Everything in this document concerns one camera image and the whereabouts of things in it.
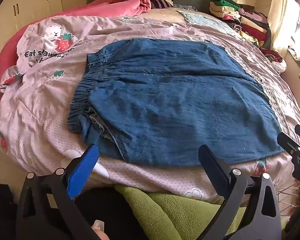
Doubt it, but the light blue lace cloth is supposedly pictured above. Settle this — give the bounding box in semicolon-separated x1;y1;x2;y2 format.
177;10;238;34

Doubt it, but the white wire rack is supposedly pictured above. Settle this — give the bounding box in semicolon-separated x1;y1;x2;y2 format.
277;182;300;205

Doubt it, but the pile of folded clothes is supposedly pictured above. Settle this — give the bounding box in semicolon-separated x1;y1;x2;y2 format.
209;0;273;48

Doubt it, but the red and white garment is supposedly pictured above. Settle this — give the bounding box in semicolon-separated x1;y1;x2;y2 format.
260;47;288;73

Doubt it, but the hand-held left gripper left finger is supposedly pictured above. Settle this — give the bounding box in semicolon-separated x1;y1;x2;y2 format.
16;144;100;240

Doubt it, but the green fleece blanket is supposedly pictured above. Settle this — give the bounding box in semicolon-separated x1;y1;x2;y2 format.
115;185;245;240

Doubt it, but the cream curtain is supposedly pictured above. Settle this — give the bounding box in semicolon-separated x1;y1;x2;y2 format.
270;0;300;53

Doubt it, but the pink strawberry printed blanket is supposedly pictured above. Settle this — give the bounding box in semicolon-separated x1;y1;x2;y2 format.
0;7;300;205

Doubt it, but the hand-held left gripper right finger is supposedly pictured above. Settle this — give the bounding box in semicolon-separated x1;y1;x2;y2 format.
198;144;283;240

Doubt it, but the coral pink blanket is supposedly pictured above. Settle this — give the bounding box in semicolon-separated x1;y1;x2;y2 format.
0;0;152;103

